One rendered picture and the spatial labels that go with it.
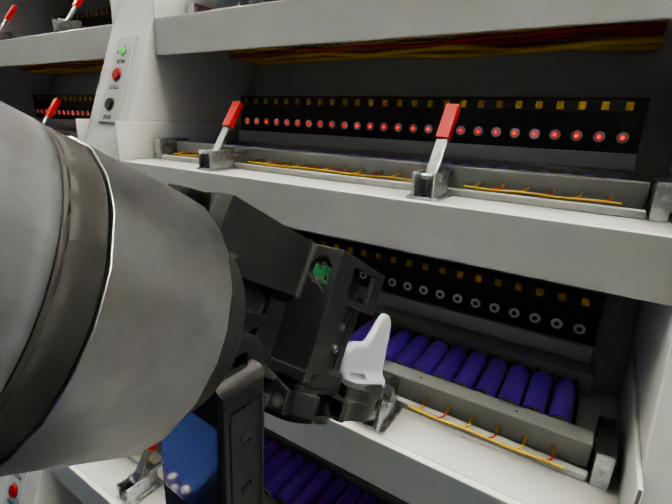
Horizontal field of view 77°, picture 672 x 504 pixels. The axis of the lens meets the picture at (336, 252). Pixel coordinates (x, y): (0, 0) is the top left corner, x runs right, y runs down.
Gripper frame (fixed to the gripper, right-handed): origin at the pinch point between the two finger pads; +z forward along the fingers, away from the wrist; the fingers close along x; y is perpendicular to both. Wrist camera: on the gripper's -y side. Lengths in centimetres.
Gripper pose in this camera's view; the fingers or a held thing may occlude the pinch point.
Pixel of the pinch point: (356, 383)
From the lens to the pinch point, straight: 33.2
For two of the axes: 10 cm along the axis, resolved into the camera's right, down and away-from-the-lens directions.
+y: 3.0, -9.4, 1.5
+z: 4.5, 2.8, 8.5
